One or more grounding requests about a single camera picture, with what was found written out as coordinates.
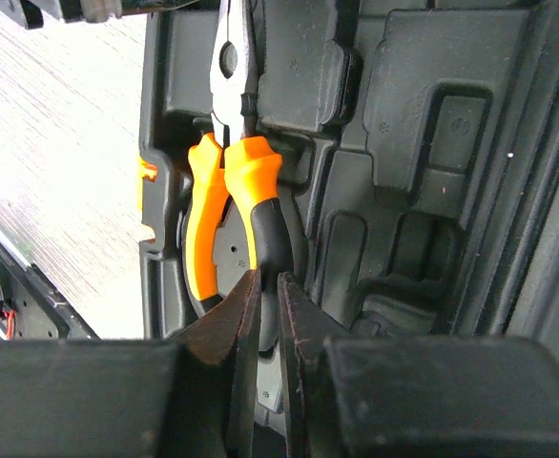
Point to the black plastic tool case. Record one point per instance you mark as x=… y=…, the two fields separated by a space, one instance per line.
x=420 y=166

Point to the orange black pliers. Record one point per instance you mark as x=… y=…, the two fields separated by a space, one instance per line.
x=234 y=163

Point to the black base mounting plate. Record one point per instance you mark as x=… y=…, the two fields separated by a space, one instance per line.
x=31 y=307

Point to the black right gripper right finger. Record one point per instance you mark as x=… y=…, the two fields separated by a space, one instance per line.
x=411 y=396

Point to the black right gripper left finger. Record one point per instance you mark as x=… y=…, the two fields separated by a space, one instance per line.
x=190 y=395

